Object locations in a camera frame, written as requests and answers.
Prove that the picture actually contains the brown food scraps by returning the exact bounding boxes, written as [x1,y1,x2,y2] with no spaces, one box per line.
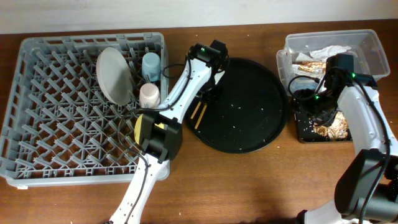
[310,111,349,141]

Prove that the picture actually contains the gold foil wrapper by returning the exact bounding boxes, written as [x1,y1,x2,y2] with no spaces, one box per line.
[292,61,326,74]

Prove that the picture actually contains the white napkin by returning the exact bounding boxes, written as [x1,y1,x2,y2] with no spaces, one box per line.
[292,45,351,78]

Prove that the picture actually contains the pink cup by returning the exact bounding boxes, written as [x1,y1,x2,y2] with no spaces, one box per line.
[139,83,160,109]

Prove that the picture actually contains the light blue cup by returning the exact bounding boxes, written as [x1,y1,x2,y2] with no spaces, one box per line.
[142,52,161,82]

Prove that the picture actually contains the yellow bowl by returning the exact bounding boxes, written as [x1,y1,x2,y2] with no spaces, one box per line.
[134,114,165,145]

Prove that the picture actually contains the grey round plate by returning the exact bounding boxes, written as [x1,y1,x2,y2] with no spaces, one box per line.
[96,47,133,106]

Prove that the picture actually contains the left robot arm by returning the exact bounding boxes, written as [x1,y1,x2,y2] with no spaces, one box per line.
[109,40,228,224]

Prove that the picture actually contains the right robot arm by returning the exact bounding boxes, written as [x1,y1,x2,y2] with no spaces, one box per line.
[291,54,397,224]

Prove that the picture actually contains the grey dishwasher rack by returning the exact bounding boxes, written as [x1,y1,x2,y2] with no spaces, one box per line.
[1,32,169,189]

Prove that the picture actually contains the black rectangular tray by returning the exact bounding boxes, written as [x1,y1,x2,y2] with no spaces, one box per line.
[292,99,352,143]

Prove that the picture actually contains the round black tray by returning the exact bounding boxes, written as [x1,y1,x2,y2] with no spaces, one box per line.
[185,58,289,154]

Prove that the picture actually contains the clear plastic bin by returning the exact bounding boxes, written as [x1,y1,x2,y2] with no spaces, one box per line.
[276,29,391,92]

